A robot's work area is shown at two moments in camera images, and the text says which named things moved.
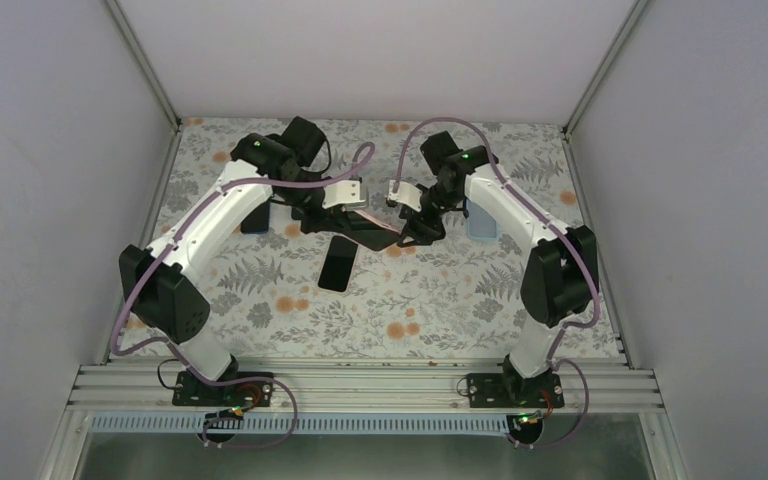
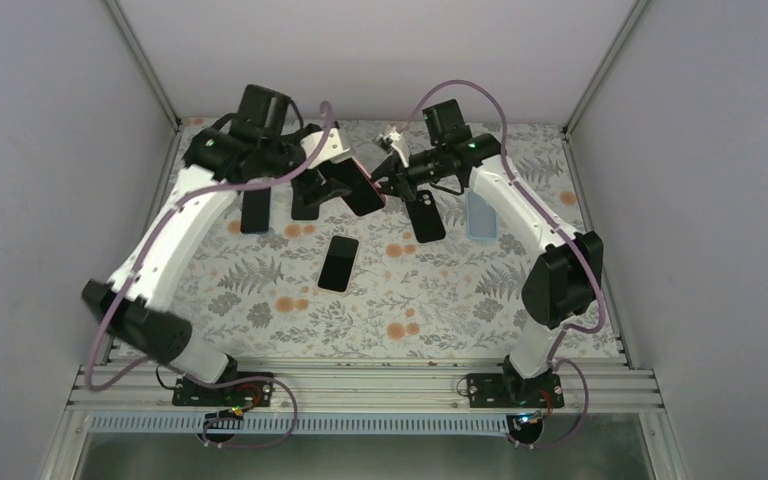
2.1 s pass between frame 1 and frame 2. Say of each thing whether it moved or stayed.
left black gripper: moved
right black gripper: moved
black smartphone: stayed
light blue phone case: stayed
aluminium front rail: stayed
